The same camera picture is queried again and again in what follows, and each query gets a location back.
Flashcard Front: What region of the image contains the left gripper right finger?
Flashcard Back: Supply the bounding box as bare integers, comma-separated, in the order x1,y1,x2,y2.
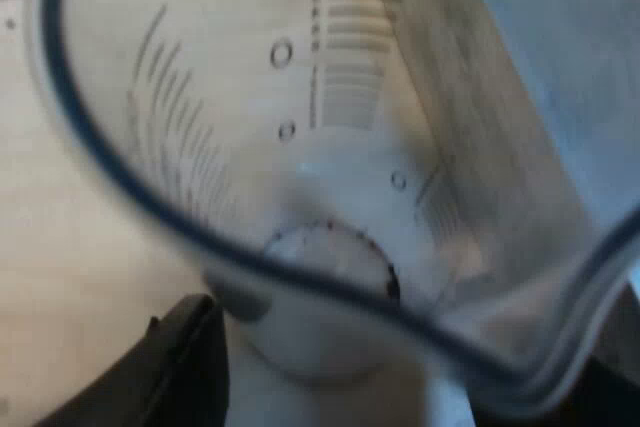
542,280,640,427

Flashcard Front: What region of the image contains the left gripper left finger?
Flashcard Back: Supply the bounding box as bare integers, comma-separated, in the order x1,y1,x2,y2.
33,293,232,427

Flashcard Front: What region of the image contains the clear measuring glass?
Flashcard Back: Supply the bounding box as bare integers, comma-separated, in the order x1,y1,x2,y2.
28,0,640,409

